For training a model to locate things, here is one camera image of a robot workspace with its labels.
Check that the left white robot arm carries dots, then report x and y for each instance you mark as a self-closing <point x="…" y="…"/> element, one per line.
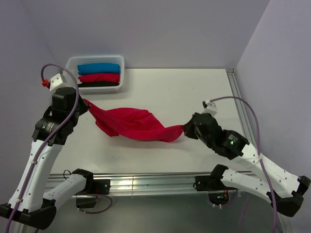
<point x="31" y="204"/>

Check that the rolled black t shirt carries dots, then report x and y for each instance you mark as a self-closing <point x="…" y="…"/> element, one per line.
<point x="98" y="84"/>

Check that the aluminium front rail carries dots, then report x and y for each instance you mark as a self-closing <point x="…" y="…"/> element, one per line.
<point x="144" y="184"/>

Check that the rolled blue t shirt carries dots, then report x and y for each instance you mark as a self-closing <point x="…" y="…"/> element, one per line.
<point x="95" y="68"/>

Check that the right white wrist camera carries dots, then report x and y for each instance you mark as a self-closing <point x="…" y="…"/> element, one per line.
<point x="209" y="108"/>

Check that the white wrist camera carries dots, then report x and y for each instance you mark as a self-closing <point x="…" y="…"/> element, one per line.
<point x="57" y="81"/>
<point x="209" y="108"/>

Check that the aluminium side rail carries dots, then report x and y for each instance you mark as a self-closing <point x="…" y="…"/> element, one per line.
<point x="241" y="108"/>

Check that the white perforated plastic basket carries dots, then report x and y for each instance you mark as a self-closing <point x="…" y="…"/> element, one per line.
<point x="73" y="62"/>

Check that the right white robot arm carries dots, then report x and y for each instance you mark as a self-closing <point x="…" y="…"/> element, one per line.
<point x="270" y="182"/>

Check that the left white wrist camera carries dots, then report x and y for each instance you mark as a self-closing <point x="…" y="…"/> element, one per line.
<point x="57" y="81"/>

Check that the red t shirt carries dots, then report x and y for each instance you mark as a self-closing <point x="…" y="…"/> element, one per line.
<point x="100" y="77"/>
<point x="133" y="123"/>

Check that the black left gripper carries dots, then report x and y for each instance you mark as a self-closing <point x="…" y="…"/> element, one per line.
<point x="84" y="107"/>

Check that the rolled red t shirt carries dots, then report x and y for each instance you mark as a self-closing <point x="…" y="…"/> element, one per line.
<point x="100" y="77"/>

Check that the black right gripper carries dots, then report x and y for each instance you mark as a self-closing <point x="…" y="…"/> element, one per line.
<point x="188" y="128"/>

